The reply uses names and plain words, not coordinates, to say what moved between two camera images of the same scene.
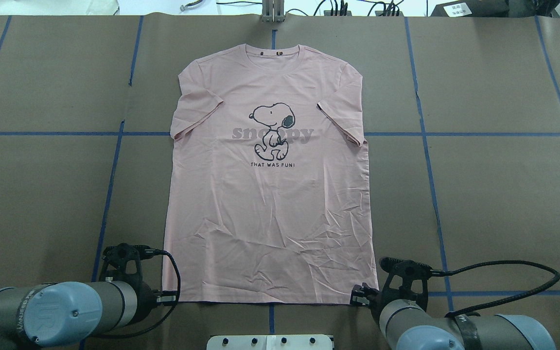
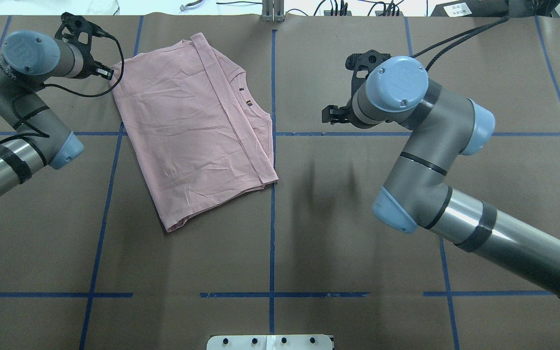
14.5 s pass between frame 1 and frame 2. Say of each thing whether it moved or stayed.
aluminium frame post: stayed
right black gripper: moved
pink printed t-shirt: moved
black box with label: stayed
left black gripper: moved
